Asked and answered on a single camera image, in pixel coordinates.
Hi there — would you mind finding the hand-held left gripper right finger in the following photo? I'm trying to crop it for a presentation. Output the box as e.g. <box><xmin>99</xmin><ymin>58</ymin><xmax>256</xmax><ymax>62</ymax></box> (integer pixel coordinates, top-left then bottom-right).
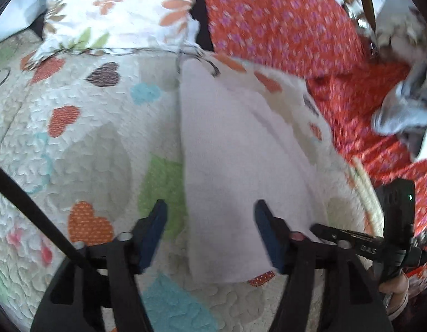
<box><xmin>253</xmin><ymin>199</ymin><xmax>396</xmax><ymax>332</ymax></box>

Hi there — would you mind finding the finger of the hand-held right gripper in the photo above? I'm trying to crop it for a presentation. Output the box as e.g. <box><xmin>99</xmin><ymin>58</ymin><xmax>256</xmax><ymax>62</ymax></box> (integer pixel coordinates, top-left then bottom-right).
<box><xmin>310</xmin><ymin>223</ymin><xmax>386</xmax><ymax>255</ymax></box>

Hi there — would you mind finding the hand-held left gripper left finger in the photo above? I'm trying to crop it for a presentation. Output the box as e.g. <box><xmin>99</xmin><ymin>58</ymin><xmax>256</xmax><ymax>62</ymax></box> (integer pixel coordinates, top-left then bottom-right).
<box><xmin>30</xmin><ymin>199</ymin><xmax>168</xmax><ymax>332</ymax></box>

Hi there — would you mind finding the white towel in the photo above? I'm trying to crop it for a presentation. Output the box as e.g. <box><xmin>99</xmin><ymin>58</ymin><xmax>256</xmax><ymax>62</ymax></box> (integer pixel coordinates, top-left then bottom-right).
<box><xmin>178</xmin><ymin>57</ymin><xmax>333</xmax><ymax>284</ymax></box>

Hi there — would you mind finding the person's right hand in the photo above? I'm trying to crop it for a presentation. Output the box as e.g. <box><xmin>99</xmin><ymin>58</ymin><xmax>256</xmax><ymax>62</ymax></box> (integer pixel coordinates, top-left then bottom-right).
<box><xmin>378</xmin><ymin>271</ymin><xmax>411</xmax><ymax>320</ymax></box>

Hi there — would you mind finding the cream foam tube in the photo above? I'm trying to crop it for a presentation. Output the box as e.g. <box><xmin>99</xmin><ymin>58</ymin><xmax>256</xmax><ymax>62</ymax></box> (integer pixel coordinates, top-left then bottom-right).
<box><xmin>352</xmin><ymin>157</ymin><xmax>385</xmax><ymax>239</ymax></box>

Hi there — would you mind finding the grey fleece cloth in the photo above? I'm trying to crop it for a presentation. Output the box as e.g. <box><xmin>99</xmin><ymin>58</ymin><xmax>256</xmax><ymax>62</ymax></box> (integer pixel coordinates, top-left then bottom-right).
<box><xmin>371</xmin><ymin>59</ymin><xmax>427</xmax><ymax>135</ymax></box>

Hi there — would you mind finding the quilted heart print blanket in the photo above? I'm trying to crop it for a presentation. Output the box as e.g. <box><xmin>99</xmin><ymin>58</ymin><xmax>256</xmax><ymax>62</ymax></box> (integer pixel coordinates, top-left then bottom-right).
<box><xmin>0</xmin><ymin>29</ymin><xmax>377</xmax><ymax>332</ymax></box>

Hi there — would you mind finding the white fluffy cloth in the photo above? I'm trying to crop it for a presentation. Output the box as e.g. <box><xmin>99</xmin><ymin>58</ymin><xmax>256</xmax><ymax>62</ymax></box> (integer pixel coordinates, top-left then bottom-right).
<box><xmin>376</xmin><ymin>7</ymin><xmax>427</xmax><ymax>63</ymax></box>

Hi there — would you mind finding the wooden chair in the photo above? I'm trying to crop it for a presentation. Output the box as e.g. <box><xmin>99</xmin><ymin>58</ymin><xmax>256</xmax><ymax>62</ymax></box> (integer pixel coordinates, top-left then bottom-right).
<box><xmin>308</xmin><ymin>0</ymin><xmax>378</xmax><ymax>32</ymax></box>

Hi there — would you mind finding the white floral pillow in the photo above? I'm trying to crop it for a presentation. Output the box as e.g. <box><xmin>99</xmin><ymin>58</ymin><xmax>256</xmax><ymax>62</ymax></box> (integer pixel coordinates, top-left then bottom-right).
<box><xmin>21</xmin><ymin>0</ymin><xmax>200</xmax><ymax>71</ymax></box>

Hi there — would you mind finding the black cable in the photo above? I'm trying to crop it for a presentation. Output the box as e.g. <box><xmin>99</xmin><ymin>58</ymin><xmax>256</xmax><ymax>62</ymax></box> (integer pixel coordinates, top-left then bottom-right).
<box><xmin>0</xmin><ymin>161</ymin><xmax>96</xmax><ymax>274</ymax></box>

